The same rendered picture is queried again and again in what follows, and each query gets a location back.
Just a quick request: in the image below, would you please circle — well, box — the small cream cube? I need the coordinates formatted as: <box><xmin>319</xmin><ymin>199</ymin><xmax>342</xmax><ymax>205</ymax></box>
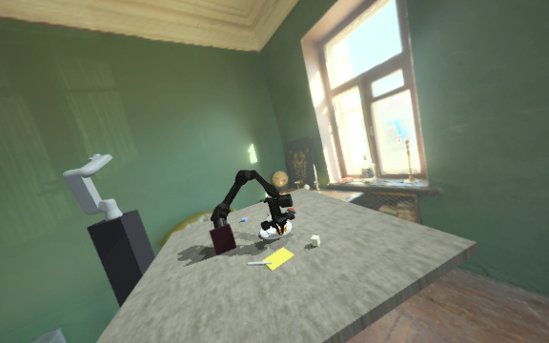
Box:
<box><xmin>311</xmin><ymin>235</ymin><xmax>320</xmax><ymax>246</ymax></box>

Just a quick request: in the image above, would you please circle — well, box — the yellow flat rectangular pad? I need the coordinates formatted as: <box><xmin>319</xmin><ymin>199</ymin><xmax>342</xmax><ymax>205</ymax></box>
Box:
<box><xmin>263</xmin><ymin>248</ymin><xmax>294</xmax><ymax>271</ymax></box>

